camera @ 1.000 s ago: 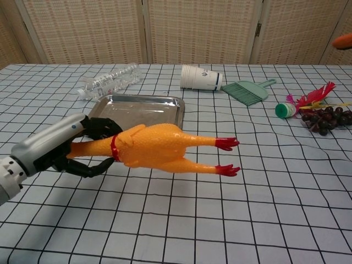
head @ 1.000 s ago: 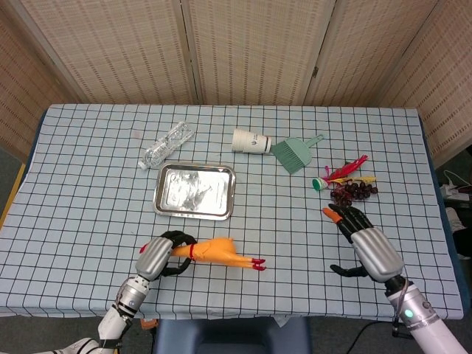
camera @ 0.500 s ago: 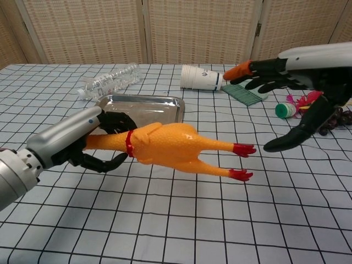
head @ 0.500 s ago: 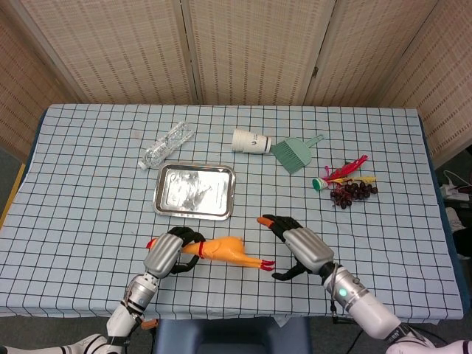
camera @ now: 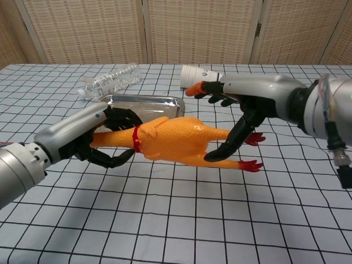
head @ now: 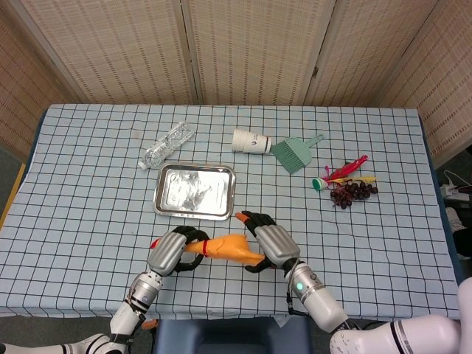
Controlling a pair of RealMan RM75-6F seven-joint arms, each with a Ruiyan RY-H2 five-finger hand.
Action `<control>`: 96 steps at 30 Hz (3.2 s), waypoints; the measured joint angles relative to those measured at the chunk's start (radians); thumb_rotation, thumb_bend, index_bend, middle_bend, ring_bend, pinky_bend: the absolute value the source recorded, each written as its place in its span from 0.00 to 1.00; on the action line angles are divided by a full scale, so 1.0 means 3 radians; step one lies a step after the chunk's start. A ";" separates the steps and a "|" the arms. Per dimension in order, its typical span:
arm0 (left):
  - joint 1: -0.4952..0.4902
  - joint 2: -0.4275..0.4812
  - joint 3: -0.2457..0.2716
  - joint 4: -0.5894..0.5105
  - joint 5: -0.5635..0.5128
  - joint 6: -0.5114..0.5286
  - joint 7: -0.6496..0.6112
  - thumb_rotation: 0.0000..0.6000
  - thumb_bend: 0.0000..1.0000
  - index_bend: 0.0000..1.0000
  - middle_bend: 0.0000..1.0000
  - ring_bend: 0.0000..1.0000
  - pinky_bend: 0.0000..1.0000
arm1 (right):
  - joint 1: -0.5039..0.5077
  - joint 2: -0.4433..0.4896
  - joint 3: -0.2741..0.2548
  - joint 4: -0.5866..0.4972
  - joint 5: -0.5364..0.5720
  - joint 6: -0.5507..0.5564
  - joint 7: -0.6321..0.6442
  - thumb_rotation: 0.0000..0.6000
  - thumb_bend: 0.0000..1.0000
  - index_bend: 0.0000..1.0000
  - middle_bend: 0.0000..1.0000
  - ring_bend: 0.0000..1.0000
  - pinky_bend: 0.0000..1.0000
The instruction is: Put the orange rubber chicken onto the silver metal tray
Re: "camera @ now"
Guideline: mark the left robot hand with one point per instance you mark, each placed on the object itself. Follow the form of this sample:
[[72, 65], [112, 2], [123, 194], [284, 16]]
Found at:
[[68, 129]]

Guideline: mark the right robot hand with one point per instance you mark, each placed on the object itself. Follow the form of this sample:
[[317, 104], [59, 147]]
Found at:
[[261, 90]]

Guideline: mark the yellow rubber chicken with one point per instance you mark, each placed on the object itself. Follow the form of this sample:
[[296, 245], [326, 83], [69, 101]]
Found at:
[[176, 137]]

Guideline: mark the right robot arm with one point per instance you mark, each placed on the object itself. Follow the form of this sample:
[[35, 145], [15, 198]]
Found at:
[[341, 99]]

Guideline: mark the stainless steel tray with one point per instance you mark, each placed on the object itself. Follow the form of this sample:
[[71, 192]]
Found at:
[[154, 105]]

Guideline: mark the clear plastic water bottle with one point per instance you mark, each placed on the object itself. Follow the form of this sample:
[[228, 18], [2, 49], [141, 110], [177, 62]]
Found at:
[[110, 81]]

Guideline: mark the stack of white paper cups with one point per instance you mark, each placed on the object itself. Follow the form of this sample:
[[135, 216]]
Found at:
[[195, 74]]

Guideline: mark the woven folding screen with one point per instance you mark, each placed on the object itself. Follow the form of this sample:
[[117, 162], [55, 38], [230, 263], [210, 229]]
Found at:
[[192, 30]]

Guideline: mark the blue checked tablecloth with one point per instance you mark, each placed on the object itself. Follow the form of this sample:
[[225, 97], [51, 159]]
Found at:
[[192, 214]]

